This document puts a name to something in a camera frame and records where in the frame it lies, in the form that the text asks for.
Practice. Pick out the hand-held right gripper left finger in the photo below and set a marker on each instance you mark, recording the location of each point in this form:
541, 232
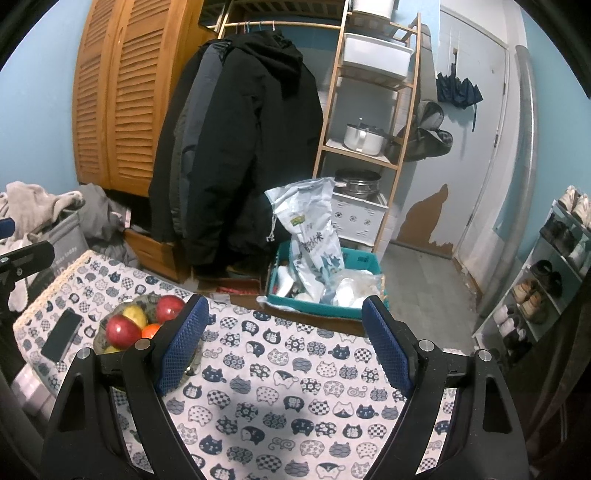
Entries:
182, 341

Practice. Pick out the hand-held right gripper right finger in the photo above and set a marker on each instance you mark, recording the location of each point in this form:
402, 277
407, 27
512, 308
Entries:
385, 346

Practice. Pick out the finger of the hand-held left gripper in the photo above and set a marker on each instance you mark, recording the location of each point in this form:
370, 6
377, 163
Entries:
6, 229
27, 258

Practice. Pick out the large orange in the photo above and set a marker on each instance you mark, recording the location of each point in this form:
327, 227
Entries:
151, 331

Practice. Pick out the red apple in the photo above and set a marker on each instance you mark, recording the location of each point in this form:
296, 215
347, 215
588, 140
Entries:
170, 308
122, 333

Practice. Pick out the green glass bowl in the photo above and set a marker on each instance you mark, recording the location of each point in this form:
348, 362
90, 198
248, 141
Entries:
138, 302

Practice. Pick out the grey laundry bag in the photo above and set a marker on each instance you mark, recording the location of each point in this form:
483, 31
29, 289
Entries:
69, 240

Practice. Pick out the clear plastic bag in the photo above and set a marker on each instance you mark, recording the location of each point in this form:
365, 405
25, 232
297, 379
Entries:
355, 288

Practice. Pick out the teal plastic crate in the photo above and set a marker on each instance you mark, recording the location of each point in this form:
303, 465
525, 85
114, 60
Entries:
314, 307

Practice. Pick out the black smartphone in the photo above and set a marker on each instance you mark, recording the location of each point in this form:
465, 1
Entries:
62, 334

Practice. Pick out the grey clothes pile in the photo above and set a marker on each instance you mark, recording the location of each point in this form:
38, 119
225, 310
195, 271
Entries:
101, 217

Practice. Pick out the flat cardboard box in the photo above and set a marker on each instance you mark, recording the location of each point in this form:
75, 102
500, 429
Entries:
300, 319

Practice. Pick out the wooden drawer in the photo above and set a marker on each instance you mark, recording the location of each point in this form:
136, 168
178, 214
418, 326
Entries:
152, 251

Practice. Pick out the cat print tablecloth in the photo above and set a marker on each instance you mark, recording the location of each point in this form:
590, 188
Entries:
277, 360

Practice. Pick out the white plastic basket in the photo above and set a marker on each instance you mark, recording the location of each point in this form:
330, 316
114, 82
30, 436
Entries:
355, 217

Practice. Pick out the white rice bag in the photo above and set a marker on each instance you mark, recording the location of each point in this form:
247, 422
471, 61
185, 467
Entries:
314, 230

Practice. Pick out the steel pot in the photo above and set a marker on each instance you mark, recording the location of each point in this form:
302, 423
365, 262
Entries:
360, 187

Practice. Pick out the grey shoe rack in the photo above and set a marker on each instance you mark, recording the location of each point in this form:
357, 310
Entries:
540, 258

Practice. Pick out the wooden louvered wardrobe doors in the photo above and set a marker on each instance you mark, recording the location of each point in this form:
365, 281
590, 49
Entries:
129, 92

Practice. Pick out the black hooded jacket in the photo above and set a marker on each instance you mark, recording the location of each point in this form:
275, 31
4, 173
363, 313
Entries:
249, 161

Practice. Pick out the pale blue door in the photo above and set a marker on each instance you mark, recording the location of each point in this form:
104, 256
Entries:
475, 161

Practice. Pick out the dark grey jacket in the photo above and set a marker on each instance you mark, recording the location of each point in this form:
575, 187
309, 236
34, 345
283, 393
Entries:
189, 129

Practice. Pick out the white cooking pot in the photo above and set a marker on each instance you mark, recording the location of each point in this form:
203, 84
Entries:
362, 138

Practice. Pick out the olive hanging bag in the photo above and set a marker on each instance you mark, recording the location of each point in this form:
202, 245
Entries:
429, 134

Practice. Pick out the wooden shelf rack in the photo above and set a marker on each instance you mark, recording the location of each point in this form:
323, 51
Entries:
331, 101

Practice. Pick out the dark blue umbrella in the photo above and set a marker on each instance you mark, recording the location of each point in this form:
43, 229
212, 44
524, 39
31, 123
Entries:
457, 90

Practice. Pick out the white storage bin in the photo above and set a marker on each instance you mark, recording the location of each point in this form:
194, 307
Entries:
376, 55

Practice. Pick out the wooden slatted shelf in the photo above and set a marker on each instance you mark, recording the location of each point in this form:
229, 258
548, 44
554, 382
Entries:
277, 7

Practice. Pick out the grey duct pipe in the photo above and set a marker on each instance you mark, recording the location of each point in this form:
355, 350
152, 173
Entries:
524, 138

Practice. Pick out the wooden clothes rail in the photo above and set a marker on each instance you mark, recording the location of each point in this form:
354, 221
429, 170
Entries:
286, 25

